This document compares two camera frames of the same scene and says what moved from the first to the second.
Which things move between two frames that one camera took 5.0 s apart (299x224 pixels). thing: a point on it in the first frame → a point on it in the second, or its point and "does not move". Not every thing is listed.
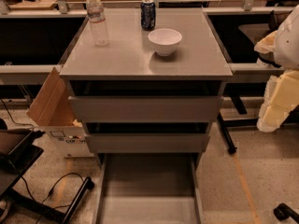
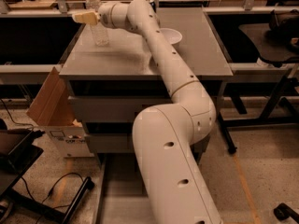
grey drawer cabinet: x=131 y=101 does not move
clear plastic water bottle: x=96 y=17 does not move
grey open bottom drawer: x=148 y=189 does not move
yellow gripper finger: x=280 y=98 → x=90 y=18
